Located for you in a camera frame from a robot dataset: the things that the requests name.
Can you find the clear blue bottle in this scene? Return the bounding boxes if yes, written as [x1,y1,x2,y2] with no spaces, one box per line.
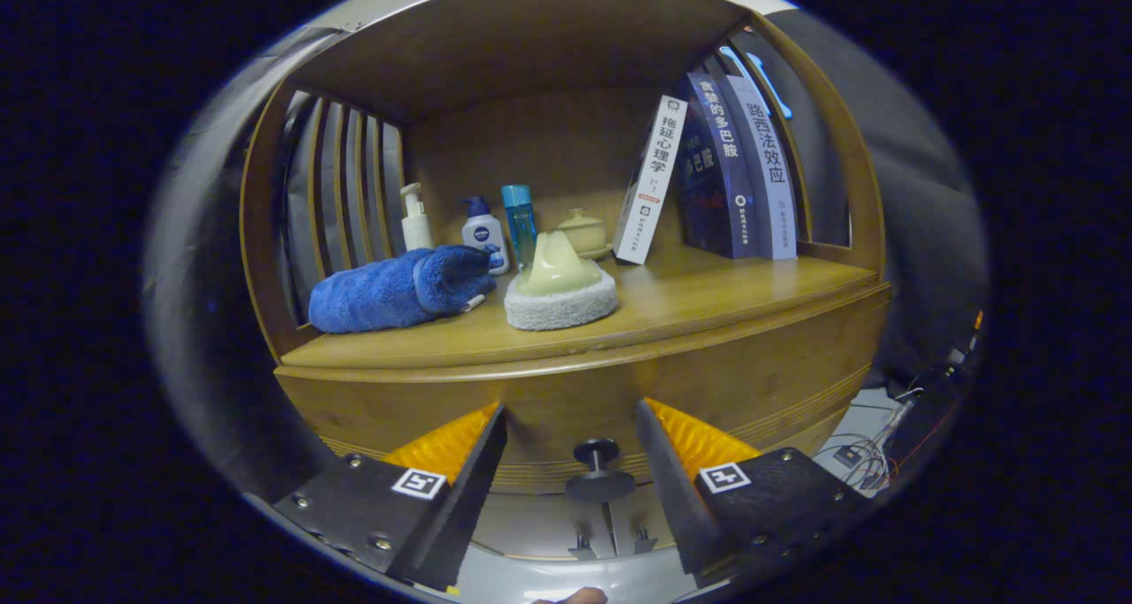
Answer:
[501,185,539,269]

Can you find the tangled floor cables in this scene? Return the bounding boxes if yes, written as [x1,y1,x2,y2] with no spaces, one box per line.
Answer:
[814,387,925,490]

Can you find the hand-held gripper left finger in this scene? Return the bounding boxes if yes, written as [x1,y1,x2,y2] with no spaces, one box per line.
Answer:
[272,403,509,592]

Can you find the pale blue book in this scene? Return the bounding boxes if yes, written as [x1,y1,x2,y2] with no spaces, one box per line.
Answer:
[723,75,799,261]

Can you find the cream handled white scrubbing pad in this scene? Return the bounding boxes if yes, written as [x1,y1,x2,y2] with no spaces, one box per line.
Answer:
[504,230,619,332]

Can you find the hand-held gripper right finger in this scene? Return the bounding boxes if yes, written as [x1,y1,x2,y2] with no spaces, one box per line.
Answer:
[636,398,874,589]

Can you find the wooden cabinet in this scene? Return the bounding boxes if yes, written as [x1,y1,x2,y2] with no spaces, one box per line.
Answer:
[239,0,892,561]

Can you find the white pump bottle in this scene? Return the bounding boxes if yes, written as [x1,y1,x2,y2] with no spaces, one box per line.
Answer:
[399,182,434,251]

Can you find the wooden cabinet door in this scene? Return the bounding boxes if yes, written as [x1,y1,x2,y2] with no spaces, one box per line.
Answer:
[482,493,611,556]
[610,489,686,552]

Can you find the blue folded towel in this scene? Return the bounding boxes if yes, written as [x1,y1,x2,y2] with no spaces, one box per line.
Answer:
[308,244,498,334]

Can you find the wooden drawer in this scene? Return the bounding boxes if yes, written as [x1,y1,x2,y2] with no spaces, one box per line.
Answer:
[274,286,892,496]

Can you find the dark blue book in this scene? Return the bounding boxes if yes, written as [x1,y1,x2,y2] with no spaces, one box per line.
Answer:
[677,73,761,260]

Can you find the black drawer knob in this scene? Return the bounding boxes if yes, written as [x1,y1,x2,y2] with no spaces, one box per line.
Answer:
[566,438,636,504]

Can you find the wooden countertop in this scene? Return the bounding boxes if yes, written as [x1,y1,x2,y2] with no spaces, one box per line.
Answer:
[281,248,881,371]

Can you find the beige lidded teacup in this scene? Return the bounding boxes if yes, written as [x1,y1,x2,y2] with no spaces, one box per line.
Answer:
[557,208,613,260]

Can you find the white book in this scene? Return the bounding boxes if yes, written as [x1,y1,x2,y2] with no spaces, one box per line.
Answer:
[613,96,689,265]

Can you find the white blue-capped lotion bottle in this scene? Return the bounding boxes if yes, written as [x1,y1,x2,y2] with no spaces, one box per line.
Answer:
[461,196,511,276]

